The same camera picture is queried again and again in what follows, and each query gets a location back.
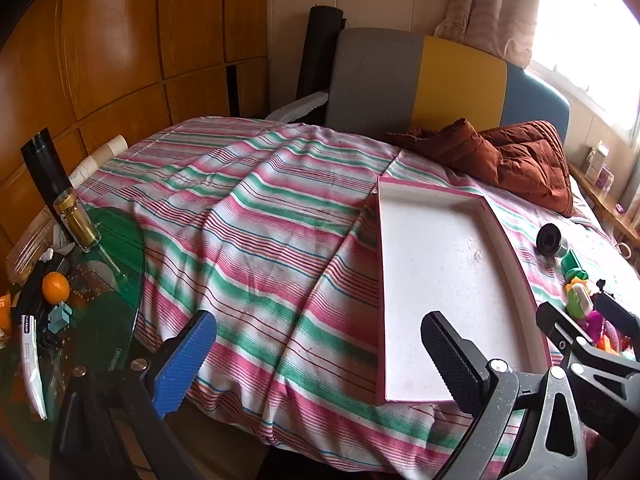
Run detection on striped bed blanket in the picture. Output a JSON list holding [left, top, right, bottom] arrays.
[[75, 116, 640, 476]]

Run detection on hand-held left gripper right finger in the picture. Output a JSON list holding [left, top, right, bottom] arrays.
[[420, 311, 588, 480]]

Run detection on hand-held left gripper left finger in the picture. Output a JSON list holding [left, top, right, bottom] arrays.
[[50, 310, 218, 480]]

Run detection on white tray with pink rim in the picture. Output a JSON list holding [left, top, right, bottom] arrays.
[[376, 175, 551, 406]]

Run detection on beige curtain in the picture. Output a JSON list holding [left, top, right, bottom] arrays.
[[432, 0, 546, 68]]

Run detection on green glass round table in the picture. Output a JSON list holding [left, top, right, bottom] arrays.
[[0, 207, 147, 461]]

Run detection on white tube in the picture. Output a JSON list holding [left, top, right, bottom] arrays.
[[19, 314, 49, 422]]

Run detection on yellow green toy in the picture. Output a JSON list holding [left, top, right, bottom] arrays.
[[564, 269, 592, 291]]

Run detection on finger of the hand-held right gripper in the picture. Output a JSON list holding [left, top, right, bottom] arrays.
[[536, 301, 640, 442], [594, 291, 640, 336]]

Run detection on wooden side table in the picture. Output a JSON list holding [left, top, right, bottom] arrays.
[[570, 162, 640, 246]]

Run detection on window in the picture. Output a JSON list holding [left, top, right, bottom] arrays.
[[530, 0, 640, 136]]

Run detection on green ribbed cup toy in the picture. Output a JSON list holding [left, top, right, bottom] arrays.
[[560, 250, 583, 278]]

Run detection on brown down jacket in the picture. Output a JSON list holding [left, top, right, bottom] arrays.
[[385, 119, 575, 218]]

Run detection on white pillow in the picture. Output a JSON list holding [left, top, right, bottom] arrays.
[[570, 192, 606, 228]]

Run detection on glass jar with gold lid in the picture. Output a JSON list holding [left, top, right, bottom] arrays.
[[52, 187, 101, 253]]

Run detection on stack of paper cups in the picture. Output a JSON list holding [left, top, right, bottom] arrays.
[[67, 135, 128, 186]]

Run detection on white carton box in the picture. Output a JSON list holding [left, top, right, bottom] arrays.
[[585, 142, 612, 183]]

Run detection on black cylindrical lens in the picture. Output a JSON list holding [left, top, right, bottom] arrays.
[[536, 222, 571, 258]]

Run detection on orange fruit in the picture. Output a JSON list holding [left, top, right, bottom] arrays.
[[41, 271, 71, 306]]

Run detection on wooden wardrobe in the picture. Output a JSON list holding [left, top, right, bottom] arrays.
[[0, 0, 271, 261]]

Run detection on white foam piece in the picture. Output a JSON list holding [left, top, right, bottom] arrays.
[[265, 91, 330, 123]]

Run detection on black cylinder flask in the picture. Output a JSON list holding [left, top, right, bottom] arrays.
[[20, 130, 76, 221]]

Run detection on grey yellow blue headboard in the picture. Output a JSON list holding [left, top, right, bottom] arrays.
[[325, 27, 572, 148]]

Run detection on small teal box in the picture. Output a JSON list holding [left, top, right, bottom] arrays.
[[48, 301, 76, 332]]

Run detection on cream green toy case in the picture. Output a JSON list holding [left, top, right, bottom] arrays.
[[566, 282, 596, 320]]

